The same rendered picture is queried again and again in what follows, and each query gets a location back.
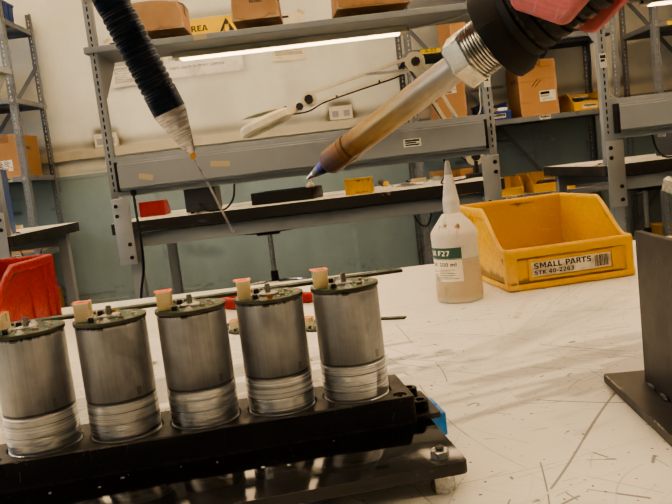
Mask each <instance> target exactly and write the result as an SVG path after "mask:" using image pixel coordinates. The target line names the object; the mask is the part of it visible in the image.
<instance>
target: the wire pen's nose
mask: <svg viewBox="0 0 672 504"><path fill-rule="evenodd" d="M155 120H156V121H157V122H158V124H159V125H160V126H161V127H162V128H163V129H164V130H165V131H166V132H167V133H168V134H169V135H170V136H171V137H172V139H173V140H174V141H175V142H176V143H177V144H178V145H179V146H180V147H181V148H182V149H183V150H184V151H185V152H186V153H187V154H190V153H192V152H194V151H195V147H194V142H193V137H192V133H191V128H190V124H189V119H188V114H187V110H186V106H185V104H183V105H181V106H178V107H176V108H174V109H172V110H170V111H168V112H166V113H164V114H162V115H160V116H158V117H156V118H155Z"/></svg>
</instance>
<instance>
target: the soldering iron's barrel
mask: <svg viewBox="0 0 672 504"><path fill-rule="evenodd" d="M441 54H442V55H443V57H444V58H443V59H441V60H440V61H439V62H437V63H436V64H435V65H433V66H432V67H431V68H430V69H428V70H427V71H426V72H424V73H423V74H422V75H421V76H419V77H418V78H417V79H415V80H414V81H413V82H412V83H410V84H409V85H408V86H406V87H405V88H404V89H402V90H401V91H400V92H399V93H397V94H396V95H395V96H393V97H392V98H391V99H390V100H388V101H387V102H386V103H384V104H383V105H382V106H381V107H379V108H378V109H377V110H375V111H374V112H373V113H371V114H370V115H369V116H368V117H366V118H365V119H364V120H362V121H361V122H360V123H359V124H357V125H356V126H355V127H353V128H352V129H351V130H350V131H348V132H347V133H346V134H344V135H342V136H340V137H339V138H338V139H336V141H335V142H334V143H333V144H331V145H330V146H329V147H328V148H326V149H325V150H324V151H322V152H321V154H320V158H319V161H320V164H321V166H322V168H323V169H324V170H325V171H327V172H328V173H334V174H335V173H338V172H339V171H340V170H342V169H343V168H344V167H346V166H347V165H349V164H350V163H352V162H354V161H356V160H357V159H358V158H359V156H361V155H362V154H363V153H365V152H366V151H368V150H369V149H370V148H372V147H373V146H374V145H376V144H377V143H378V142H380V141H381V140H383V139H384V138H385V137H387V136H388V135H389V134H391V133H392V132H393V131H395V130H396V129H397V128H399V127H400V126H402V125H403V124H404V123H406V122H407V121H408V120H410V119H411V118H412V117H414V116H415V115H417V114H418V113H419V112H421V111H422V110H423V109H425V108H426V107H427V106H429V105H430V104H431V103H433V102H434V101H436V100H437V99H438V98H440V97H441V96H442V95H444V94H445V93H446V92H448V91H449V90H451V89H452V88H453V87H455V86H456V85H457V84H459V83H460V82H463V83H464V84H466V85H467V86H468V87H472V88H473V89H474V88H475V87H477V86H478V85H479V84H481V83H482V82H484V81H485V80H486V79H487V78H488V75H492V74H493V73H495V72H496V71H497V70H498V69H500V68H501V67H503V66H502V65H501V64H500V63H499V62H498V60H497V59H496V58H495V57H494V56H493V55H492V54H491V52H490V51H489V50H488V48H487V47H486V46H485V44H484V43H483V41H482V40H481V38H480V37H479V35H478V33H477V31H476V29H475V28H474V26H473V24H472V21H470V22H468V23H467V24H466V25H465V26H463V27H462V28H461V29H459V30H458V31H457V32H455V33H454V34H453V35H452V36H450V37H449V38H448V39H447V40H446V42H445V44H444V46H443V48H442V53H441Z"/></svg>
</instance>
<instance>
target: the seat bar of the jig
mask: <svg viewBox="0 0 672 504"><path fill-rule="evenodd" d="M388 382H389V391H390V392H389V393H388V394H387V395H385V396H383V397H381V398H378V399H375V400H372V401H367V402H362V403H352V404H340V403H332V402H329V401H326V400H325V399H324V391H323V386H318V387H314V392H315V400H316V403H315V404H314V405H313V406H312V407H310V408H308V409H306V410H303V411H301V412H297V413H294V414H289V415H283V416H273V417H264V416H256V415H253V414H250V411H249V404H248V398H243V399H238V402H239V410H240V415H239V416H238V417H237V418H235V419H234V420H232V421H230V422H227V423H225V424H222V425H218V426H215V427H210V428H205V429H197V430H181V429H176V428H173V427H172V421H171V415H170V410H169V411H162V412H161V419H162V425H163V426H162V427H161V428H160V429H158V430H157V431H155V432H153V433H151V434H149V435H147V436H144V437H141V438H138V439H135V440H131V441H126V442H120V443H110V444H102V443H96V442H93V441H92V436H91V431H90V425H89V423H88V424H82V425H81V429H82V435H83V438H82V439H81V440H80V441H79V442H77V443H75V444H74V445H72V446H70V447H67V448H65V449H62V450H60V451H57V452H53V453H50V454H46V455H41V456H35V457H27V458H16V457H11V456H9V453H8V448H7V443H6V444H0V494H3V493H9V492H15V491H21V490H26V489H32V488H38V487H44V486H50V485H56V484H61V483H67V482H73V481H79V480H85V479H91V478H96V477H102V476H108V475H114V474H120V473H126V472H131V471H137V470H143V469H149V468H155V467H160V466H166V465H172V464H178V463H184V462H190V461H195V460H201V459H207V458H213V457H219V456H225V455H230V454H236V453H242V452H248V451H254V450H260V449H265V448H271V447H277V446H283V445H289V444H295V443H300V442H306V441H312V440H318V439H324V438H329V437H335V436H341V435H347V434H353V433H359V432H364V431H370V430H376V429H382V428H388V427H394V426H399V425H405V424H411V423H416V422H417V416H416V407H415V398H414V395H413V394H412V392H411V391H410V390H409V389H408V388H407V387H406V386H405V385H404V384H403V382H402V381H401V380H400V379H399V378H398V377H397V376H396V375H395V374H392V375H388Z"/></svg>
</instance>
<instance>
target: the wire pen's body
mask: <svg viewBox="0 0 672 504"><path fill-rule="evenodd" d="M82 1H83V2H85V3H87V2H92V3H93V5H94V7H95V9H96V10H97V12H98V14H99V15H100V17H101V18H102V19H103V23H104V25H106V29H107V31H109V35H110V37H112V38H113V39H112V40H113V42H114V43H115V44H116V45H115V46H116V48H117V49H119V53H120V55H122V59H123V61H125V65H126V66H127V67H128V70H129V72H131V76H132V78H134V79H135V80H134V82H135V83H136V84H137V85H138V86H137V87H138V89H139V90H141V92H140V93H141V95H143V96H144V100H145V102H146V104H147V106H148V108H149V110H150V112H151V113H152V115H153V117H154V119H155V118H156V117H158V116H160V115H162V114H164V113H166V112H168V111H170V110H172V109H174V108H176V107H178V106H181V105H183V104H185V103H184V101H183V99H182V97H181V95H180V93H179V92H178V90H177V88H176V86H175V84H174V83H173V82H172V81H173V80H172V78H171V77H169V75H170V74H169V72H167V71H166V67H165V66H164V65H163V64H164V63H163V61H162V60H161V59H160V58H161V57H160V55H159V54H157V52H158V51H157V49H156V48H154V46H155V45H154V44H153V42H151V38H150V37H149V36H148V32H147V31H146V30H145V26H144V25H143V24H142V20H141V19H139V15H138V13H137V12H136V9H135V7H134V6H132V3H131V0H82Z"/></svg>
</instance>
